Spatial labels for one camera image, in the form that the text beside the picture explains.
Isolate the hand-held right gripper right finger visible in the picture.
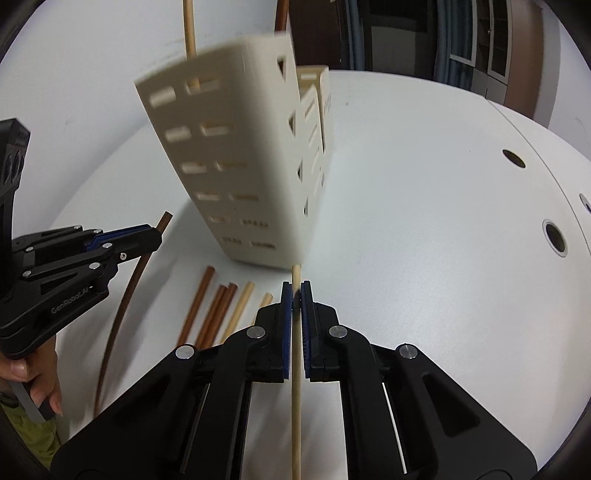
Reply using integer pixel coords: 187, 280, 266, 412
301, 280, 539, 480

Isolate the white window frame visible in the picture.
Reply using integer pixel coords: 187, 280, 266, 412
449, 0, 478, 68

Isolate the person's yellow-green clothing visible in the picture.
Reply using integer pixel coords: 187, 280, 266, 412
2, 401, 63, 472

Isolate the blue curtain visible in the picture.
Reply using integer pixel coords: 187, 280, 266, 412
436, 0, 478, 90
344, 0, 370, 70

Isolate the glass door cabinet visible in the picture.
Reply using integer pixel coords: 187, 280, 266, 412
473, 0, 546, 127

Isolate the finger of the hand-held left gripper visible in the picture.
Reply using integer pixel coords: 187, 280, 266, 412
11, 224, 156, 260
21, 228, 164, 292

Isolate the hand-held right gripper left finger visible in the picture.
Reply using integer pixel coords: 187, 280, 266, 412
50, 281, 296, 480

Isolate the person's left hand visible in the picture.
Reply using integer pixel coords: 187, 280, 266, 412
0, 335, 64, 418

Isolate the cream slotted utensil holder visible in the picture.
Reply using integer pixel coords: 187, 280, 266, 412
134, 34, 333, 271

